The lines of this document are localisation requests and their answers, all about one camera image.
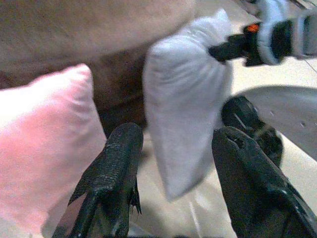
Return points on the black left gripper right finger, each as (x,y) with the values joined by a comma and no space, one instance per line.
(250,188)

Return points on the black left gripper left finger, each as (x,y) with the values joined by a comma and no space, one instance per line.
(111,173)

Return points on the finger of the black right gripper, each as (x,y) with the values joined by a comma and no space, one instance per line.
(226,49)

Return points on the white pillow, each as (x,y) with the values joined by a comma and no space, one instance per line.
(180,104)

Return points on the pink pillow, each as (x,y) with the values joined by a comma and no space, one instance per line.
(42,148)

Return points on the brown sofa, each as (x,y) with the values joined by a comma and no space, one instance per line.
(74,32)

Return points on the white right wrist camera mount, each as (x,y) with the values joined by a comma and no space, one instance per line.
(268,29)

